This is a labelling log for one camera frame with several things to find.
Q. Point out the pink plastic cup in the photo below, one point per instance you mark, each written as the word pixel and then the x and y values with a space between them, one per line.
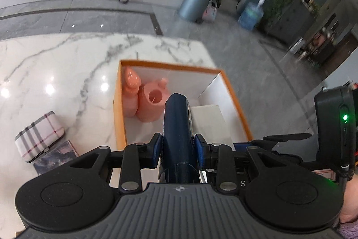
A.
pixel 148 110

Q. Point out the dark picture book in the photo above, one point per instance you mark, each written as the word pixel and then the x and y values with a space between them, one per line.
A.
pixel 56 156

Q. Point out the grey cabinet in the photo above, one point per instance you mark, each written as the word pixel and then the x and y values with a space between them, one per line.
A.
pixel 291 20

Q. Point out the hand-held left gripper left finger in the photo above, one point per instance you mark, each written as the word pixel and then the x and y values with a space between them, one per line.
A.
pixel 156 149

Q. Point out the plaid case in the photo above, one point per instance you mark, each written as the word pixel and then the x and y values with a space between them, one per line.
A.
pixel 39 135

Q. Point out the pastel woven bag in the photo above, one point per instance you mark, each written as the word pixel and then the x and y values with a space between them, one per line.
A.
pixel 209 10

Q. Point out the grey trash can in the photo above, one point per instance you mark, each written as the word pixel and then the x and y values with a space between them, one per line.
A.
pixel 194 1

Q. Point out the person's right forearm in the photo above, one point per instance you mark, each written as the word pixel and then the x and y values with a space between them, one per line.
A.
pixel 351 205

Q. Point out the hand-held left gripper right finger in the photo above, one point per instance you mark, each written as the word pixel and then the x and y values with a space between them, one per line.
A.
pixel 199 152

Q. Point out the dark tube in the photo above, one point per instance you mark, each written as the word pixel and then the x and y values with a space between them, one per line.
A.
pixel 177 129

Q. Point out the pink bottle with orange cap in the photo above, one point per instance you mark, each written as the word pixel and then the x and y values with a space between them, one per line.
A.
pixel 130 99

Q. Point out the blue water jug with pump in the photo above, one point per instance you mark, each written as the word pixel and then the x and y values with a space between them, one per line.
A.
pixel 250 16

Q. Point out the orange cardboard box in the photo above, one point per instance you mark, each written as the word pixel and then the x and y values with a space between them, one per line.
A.
pixel 120 127

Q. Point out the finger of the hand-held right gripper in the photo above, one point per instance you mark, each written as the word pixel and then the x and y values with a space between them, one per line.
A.
pixel 288 137

